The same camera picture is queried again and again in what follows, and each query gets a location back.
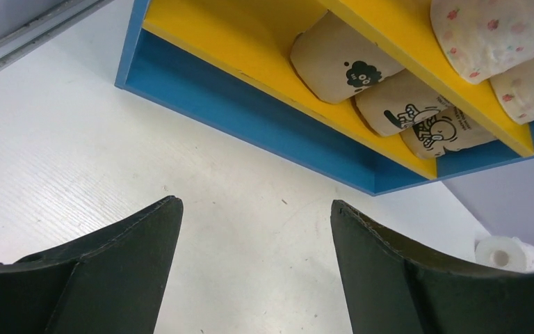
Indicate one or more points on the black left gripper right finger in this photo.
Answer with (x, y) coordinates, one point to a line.
(394, 284)

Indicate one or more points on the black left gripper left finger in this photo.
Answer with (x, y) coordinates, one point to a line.
(111, 280)

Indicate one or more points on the white floral paper roll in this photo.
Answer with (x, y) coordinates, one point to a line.
(505, 253)
(514, 90)
(481, 39)

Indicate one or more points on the brown cartoon paper roll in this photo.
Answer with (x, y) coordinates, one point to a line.
(449, 131)

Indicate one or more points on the blue pink yellow shelf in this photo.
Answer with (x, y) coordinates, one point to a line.
(226, 64)

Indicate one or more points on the aluminium rail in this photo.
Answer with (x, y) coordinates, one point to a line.
(25, 25)

